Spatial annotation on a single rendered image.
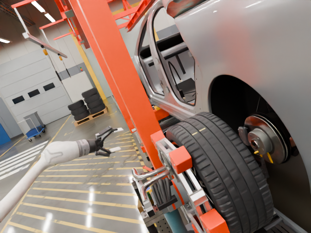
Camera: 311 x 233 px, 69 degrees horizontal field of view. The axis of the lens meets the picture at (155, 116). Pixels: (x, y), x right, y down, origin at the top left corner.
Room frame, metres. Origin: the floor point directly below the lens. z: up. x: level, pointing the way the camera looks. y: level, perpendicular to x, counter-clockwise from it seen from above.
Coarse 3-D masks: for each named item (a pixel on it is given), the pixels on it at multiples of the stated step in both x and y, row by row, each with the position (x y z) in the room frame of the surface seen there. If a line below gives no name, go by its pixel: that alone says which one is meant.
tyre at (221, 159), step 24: (192, 120) 1.10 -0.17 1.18; (216, 120) 1.01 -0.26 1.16; (192, 144) 0.93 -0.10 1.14; (216, 144) 0.90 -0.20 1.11; (240, 144) 0.88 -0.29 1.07; (216, 168) 0.83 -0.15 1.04; (240, 168) 0.82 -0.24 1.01; (216, 192) 0.78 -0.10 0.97; (240, 192) 0.78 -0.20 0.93; (264, 192) 0.79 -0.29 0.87; (240, 216) 0.76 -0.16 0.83; (264, 216) 0.80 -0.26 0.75
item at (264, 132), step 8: (248, 120) 1.29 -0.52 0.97; (256, 120) 1.21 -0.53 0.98; (264, 120) 1.15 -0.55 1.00; (248, 128) 1.32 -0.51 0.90; (256, 128) 1.23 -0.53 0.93; (264, 128) 1.16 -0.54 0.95; (272, 128) 1.10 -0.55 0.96; (248, 136) 1.26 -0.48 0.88; (256, 136) 1.18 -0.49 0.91; (264, 136) 1.15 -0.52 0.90; (272, 136) 1.11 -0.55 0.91; (280, 136) 1.07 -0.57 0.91; (264, 144) 1.13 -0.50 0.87; (272, 144) 1.13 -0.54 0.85; (280, 144) 1.06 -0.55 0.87; (264, 152) 1.15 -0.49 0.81; (272, 152) 1.15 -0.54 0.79; (280, 152) 1.08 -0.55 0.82; (272, 160) 1.17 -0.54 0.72; (280, 160) 1.10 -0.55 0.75
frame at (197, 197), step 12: (156, 144) 1.15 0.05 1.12; (168, 144) 1.08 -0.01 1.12; (168, 156) 0.95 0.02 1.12; (180, 180) 0.88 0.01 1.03; (192, 180) 0.86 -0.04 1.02; (192, 192) 0.83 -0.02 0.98; (204, 192) 0.82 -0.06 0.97; (192, 204) 0.83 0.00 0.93; (204, 204) 0.82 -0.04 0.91; (192, 216) 1.12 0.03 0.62
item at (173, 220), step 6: (174, 210) 1.14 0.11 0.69; (168, 216) 1.13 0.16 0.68; (174, 216) 1.13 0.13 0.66; (180, 216) 1.16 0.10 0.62; (168, 222) 1.15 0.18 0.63; (174, 222) 1.13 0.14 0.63; (180, 222) 1.14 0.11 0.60; (174, 228) 1.13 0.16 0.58; (180, 228) 1.13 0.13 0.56; (186, 228) 1.17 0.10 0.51
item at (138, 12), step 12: (60, 0) 6.95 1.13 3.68; (108, 0) 7.13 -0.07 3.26; (144, 0) 8.76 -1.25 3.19; (60, 12) 6.92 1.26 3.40; (120, 12) 10.21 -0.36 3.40; (132, 12) 10.29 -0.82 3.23; (144, 12) 9.75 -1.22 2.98; (72, 24) 12.88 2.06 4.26; (132, 24) 12.30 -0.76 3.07; (84, 36) 9.28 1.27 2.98
